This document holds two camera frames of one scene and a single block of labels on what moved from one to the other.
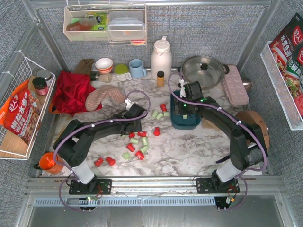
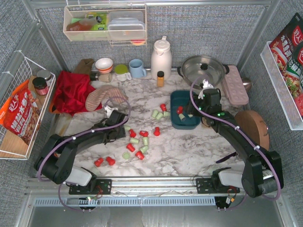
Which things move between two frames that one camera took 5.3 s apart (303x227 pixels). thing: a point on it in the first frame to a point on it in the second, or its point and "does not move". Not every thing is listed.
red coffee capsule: [163, 107] does not move
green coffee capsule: [144, 140] does not move
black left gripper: [132, 126] to [121, 127]
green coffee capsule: [166, 114] does not move
